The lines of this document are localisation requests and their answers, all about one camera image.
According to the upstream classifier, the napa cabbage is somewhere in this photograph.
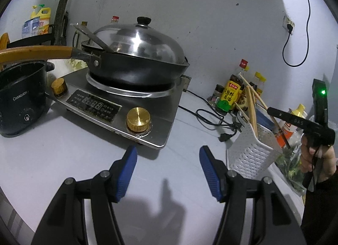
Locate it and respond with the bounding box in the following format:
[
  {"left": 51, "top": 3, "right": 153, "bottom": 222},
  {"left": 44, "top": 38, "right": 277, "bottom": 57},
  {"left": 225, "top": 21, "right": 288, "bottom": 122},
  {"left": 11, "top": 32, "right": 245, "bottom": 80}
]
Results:
[{"left": 69, "top": 58, "right": 89, "bottom": 72}]

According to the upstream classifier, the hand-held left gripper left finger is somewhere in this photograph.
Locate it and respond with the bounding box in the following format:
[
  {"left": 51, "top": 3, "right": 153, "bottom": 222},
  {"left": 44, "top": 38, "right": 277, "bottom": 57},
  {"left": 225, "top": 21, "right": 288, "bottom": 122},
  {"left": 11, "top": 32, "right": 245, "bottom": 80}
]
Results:
[{"left": 31, "top": 145, "right": 138, "bottom": 245}]

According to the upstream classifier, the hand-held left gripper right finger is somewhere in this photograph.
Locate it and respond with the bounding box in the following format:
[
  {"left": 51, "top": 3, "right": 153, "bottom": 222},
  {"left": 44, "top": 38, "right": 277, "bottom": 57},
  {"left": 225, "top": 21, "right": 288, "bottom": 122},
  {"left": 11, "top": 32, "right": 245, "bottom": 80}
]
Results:
[{"left": 199, "top": 145, "right": 308, "bottom": 245}]

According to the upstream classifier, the dark vertical pipe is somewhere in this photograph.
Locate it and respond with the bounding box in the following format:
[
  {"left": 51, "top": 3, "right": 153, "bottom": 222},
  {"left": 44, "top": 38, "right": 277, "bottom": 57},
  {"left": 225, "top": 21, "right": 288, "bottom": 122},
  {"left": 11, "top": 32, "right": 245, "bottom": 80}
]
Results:
[{"left": 54, "top": 0, "right": 80, "bottom": 47}]

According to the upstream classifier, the large brass knob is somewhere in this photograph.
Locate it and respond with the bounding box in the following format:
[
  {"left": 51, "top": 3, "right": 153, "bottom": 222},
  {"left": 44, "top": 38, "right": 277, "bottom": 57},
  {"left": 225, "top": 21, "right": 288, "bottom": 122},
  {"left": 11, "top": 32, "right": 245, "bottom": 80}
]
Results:
[{"left": 126, "top": 107, "right": 152, "bottom": 132}]

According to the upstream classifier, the dark electric cooking pot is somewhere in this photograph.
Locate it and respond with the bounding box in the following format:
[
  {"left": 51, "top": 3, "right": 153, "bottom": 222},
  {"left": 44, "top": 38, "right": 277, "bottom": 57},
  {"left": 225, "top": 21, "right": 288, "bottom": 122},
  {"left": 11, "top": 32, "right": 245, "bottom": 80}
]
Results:
[{"left": 0, "top": 60, "right": 55, "bottom": 138}]

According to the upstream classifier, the red cap cooking wine bottle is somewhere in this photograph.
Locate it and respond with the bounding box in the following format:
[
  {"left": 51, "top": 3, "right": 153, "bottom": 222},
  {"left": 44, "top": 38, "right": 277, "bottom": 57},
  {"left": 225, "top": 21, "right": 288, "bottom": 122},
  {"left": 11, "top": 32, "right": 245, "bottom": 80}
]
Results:
[{"left": 216, "top": 60, "right": 250, "bottom": 115}]

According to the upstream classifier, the brown wooden spatula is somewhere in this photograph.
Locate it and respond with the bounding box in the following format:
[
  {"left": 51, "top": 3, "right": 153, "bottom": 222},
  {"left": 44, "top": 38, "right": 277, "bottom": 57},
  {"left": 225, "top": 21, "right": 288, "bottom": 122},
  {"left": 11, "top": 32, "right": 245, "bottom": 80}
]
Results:
[{"left": 0, "top": 32, "right": 11, "bottom": 51}]

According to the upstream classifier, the silver induction cooker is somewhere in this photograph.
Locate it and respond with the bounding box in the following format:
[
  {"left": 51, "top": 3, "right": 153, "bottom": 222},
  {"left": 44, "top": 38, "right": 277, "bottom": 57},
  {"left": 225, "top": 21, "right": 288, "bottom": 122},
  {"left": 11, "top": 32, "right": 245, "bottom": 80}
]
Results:
[{"left": 50, "top": 66, "right": 186, "bottom": 148}]

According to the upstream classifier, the black cooker power cable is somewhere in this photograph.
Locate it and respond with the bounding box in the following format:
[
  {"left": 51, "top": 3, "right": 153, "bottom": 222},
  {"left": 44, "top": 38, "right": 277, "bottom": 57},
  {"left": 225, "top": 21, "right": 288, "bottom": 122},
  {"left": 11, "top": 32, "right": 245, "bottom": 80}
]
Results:
[{"left": 178, "top": 89, "right": 244, "bottom": 143}]

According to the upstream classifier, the person's right hand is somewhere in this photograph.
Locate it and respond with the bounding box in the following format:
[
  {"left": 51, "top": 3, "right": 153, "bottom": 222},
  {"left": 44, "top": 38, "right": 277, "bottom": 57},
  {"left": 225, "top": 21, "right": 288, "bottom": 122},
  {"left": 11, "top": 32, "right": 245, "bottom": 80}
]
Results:
[{"left": 300, "top": 134, "right": 338, "bottom": 182}]

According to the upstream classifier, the yellow detergent bottle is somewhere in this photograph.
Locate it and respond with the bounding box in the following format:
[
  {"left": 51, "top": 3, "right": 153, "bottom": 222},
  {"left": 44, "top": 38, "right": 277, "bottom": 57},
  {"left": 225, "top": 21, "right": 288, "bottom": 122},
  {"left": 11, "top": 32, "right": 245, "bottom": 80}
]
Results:
[{"left": 30, "top": 5, "right": 52, "bottom": 36}]

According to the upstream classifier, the white plastic utensil basket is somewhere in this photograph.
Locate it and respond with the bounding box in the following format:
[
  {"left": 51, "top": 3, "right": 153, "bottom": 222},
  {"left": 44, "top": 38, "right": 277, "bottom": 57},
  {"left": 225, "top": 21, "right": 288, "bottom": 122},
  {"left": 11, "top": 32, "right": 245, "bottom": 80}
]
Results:
[{"left": 226, "top": 122, "right": 285, "bottom": 180}]

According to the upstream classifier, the black wok with wooden handle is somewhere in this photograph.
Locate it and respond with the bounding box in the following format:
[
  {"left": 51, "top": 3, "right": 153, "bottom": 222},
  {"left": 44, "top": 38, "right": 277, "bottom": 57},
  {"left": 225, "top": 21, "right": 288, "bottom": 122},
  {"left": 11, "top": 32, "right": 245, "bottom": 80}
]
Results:
[{"left": 0, "top": 41, "right": 191, "bottom": 88}]

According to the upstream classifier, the metal ladle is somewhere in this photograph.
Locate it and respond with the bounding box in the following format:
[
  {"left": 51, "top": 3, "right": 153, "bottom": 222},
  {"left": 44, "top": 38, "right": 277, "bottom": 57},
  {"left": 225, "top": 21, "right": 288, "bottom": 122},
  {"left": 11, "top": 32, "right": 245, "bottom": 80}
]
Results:
[{"left": 70, "top": 23, "right": 114, "bottom": 53}]

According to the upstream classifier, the blue packet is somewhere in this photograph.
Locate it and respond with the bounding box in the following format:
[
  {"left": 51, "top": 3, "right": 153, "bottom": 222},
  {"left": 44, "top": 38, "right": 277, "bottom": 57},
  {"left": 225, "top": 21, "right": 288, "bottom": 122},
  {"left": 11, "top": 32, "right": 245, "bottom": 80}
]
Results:
[{"left": 21, "top": 18, "right": 40, "bottom": 37}]

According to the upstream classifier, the white wall outlet with plug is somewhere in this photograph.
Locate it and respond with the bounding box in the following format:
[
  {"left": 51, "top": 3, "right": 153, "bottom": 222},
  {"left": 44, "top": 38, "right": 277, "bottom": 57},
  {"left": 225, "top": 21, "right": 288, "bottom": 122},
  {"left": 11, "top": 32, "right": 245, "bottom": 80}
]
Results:
[{"left": 283, "top": 15, "right": 296, "bottom": 35}]

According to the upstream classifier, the black wall shelf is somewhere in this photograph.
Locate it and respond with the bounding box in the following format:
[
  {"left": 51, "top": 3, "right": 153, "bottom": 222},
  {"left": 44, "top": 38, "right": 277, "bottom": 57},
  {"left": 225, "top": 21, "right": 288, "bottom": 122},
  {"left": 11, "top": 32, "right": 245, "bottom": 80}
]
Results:
[{"left": 6, "top": 24, "right": 57, "bottom": 49}]

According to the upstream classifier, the yellow-cap squeeze bottle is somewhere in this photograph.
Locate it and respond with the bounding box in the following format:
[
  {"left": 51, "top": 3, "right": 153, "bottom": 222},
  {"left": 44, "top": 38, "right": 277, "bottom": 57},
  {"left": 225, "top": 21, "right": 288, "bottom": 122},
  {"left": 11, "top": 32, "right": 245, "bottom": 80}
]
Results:
[{"left": 275, "top": 104, "right": 308, "bottom": 140}]

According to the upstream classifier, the small brass knob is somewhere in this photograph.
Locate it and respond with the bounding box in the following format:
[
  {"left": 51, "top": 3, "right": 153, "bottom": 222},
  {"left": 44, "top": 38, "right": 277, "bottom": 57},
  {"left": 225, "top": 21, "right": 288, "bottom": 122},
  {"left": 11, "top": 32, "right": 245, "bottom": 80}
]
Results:
[{"left": 51, "top": 77, "right": 68, "bottom": 97}]

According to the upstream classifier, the clear glass bottle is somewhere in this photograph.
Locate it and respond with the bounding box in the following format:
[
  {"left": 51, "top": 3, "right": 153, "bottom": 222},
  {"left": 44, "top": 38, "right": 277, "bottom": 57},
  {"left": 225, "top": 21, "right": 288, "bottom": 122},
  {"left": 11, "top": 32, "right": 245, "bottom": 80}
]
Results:
[{"left": 73, "top": 21, "right": 89, "bottom": 48}]

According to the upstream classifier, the black range hood cable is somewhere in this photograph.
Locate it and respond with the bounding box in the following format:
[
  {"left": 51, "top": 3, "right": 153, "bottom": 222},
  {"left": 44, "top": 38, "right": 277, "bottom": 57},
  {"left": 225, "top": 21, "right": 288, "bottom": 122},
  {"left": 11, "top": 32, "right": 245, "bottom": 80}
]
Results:
[{"left": 282, "top": 0, "right": 310, "bottom": 68}]

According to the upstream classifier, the steel wok lid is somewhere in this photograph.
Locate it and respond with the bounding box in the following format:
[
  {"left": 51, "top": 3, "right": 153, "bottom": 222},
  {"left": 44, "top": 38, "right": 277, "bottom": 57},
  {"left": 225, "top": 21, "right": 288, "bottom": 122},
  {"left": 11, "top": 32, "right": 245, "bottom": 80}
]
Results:
[{"left": 90, "top": 16, "right": 187, "bottom": 65}]

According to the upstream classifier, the person's right forearm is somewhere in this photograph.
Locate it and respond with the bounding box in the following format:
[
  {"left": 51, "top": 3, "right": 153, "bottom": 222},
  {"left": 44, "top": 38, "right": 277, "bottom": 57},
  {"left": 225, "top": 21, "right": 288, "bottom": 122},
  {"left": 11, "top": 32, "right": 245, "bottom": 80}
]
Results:
[{"left": 300, "top": 172, "right": 338, "bottom": 245}]

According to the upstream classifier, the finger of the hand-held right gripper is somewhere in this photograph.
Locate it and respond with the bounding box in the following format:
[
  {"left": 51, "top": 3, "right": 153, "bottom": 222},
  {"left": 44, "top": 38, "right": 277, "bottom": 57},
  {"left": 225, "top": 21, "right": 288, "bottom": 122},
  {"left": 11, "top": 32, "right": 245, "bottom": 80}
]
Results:
[{"left": 267, "top": 106, "right": 292, "bottom": 125}]

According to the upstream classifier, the blue bowl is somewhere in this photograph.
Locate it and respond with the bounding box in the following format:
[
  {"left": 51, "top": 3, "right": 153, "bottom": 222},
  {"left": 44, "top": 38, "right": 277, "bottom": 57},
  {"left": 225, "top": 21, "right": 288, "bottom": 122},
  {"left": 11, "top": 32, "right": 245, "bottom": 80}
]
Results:
[{"left": 255, "top": 107, "right": 278, "bottom": 130}]

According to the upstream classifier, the small spice jar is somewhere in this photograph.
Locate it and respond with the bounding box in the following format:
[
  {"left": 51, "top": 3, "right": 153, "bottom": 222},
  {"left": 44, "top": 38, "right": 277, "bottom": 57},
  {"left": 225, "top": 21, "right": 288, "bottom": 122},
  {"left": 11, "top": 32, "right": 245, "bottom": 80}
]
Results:
[{"left": 210, "top": 84, "right": 225, "bottom": 107}]

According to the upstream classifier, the plastic bag of vegetables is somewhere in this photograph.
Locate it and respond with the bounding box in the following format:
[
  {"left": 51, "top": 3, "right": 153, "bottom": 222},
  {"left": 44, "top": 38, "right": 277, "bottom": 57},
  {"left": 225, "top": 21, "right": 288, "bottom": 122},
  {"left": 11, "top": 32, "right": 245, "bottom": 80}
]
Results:
[{"left": 274, "top": 129, "right": 308, "bottom": 196}]

